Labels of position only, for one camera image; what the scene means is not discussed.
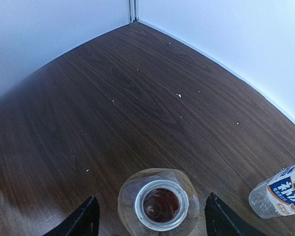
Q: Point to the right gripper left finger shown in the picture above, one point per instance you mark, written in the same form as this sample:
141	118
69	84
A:
83	221

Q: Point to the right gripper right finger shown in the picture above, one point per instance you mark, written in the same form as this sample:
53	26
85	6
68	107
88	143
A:
221	220

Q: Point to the amber tea bottle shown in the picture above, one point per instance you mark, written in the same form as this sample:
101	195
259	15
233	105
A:
158	202

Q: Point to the clear water bottle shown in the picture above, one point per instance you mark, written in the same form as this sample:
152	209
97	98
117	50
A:
275	196

